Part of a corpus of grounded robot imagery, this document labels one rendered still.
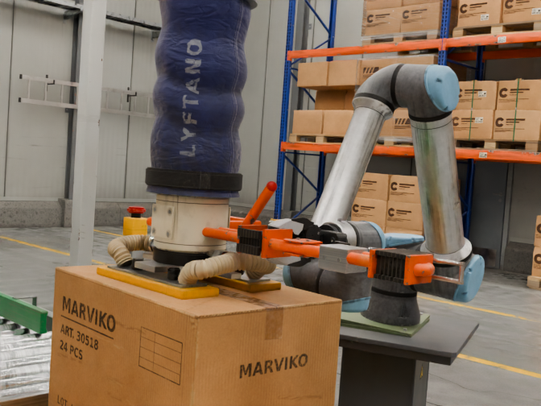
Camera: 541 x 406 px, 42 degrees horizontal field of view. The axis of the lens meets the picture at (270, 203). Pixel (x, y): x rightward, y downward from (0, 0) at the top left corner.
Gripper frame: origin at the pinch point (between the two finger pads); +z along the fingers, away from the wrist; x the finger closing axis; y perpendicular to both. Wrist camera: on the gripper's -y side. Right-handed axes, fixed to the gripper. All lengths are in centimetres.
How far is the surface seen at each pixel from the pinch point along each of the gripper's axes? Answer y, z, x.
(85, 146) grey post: 345, -158, 23
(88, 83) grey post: 344, -157, 67
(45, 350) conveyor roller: 121, -16, -53
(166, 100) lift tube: 26.4, 10.6, 28.6
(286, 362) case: -3.2, -3.0, -24.8
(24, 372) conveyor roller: 102, 1, -53
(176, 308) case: 5.4, 20.1, -13.2
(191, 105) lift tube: 20.6, 8.1, 27.7
